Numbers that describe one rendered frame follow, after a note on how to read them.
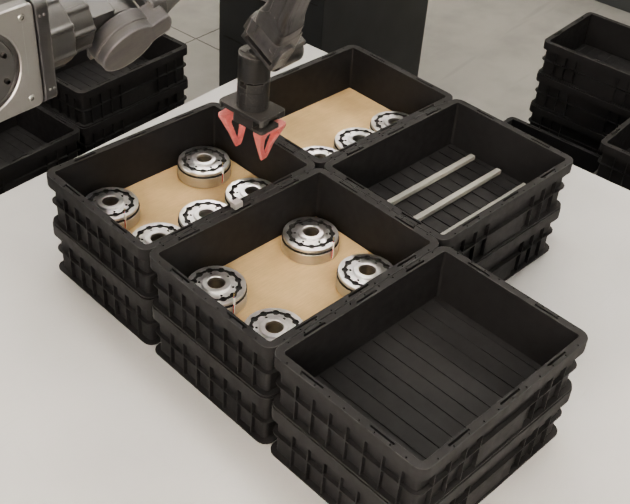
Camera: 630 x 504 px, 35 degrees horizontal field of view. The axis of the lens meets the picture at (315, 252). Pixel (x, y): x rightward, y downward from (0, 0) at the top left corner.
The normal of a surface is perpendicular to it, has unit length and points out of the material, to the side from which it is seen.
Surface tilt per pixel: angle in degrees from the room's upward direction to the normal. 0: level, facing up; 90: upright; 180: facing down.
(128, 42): 120
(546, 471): 0
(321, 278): 0
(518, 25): 0
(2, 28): 90
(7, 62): 90
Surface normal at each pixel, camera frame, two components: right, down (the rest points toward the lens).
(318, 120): 0.06, -0.78
